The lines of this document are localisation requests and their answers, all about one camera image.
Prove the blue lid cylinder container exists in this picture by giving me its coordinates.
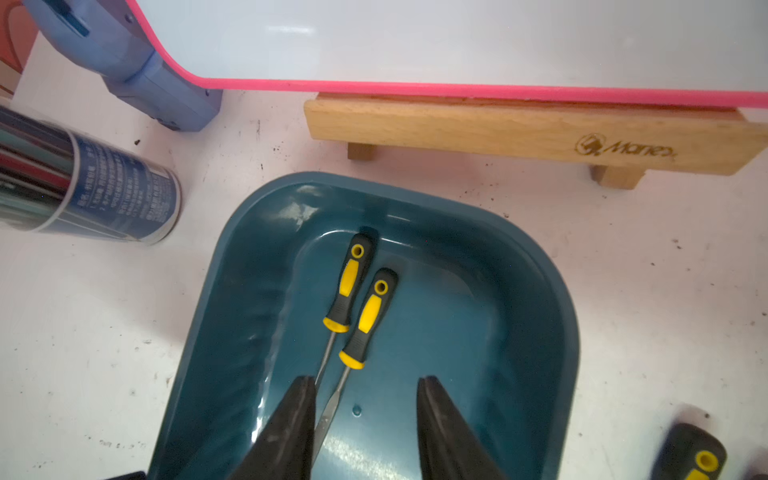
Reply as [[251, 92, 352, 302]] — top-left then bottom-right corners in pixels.
[[1, 107, 182, 243]]

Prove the blue desk gadget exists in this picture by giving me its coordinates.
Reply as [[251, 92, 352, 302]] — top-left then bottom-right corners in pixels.
[[23, 0, 223, 132]]

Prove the teal plastic storage box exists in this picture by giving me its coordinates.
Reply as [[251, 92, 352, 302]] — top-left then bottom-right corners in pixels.
[[148, 173, 579, 479]]

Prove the yellow black file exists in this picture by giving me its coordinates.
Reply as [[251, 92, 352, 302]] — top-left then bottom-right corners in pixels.
[[650, 423, 728, 480], [315, 233, 376, 387], [312, 268, 399, 463]]

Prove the white board pink frame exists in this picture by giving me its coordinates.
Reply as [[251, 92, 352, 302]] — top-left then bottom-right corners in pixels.
[[129, 1, 767, 108]]

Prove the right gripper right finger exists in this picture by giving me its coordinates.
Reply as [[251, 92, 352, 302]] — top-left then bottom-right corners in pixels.
[[416, 376, 506, 480]]

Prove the wooden board stand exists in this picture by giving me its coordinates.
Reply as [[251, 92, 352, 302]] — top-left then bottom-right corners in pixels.
[[304, 93, 767, 190]]

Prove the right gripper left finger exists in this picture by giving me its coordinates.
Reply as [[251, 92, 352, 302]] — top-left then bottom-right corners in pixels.
[[229, 376, 317, 480]]

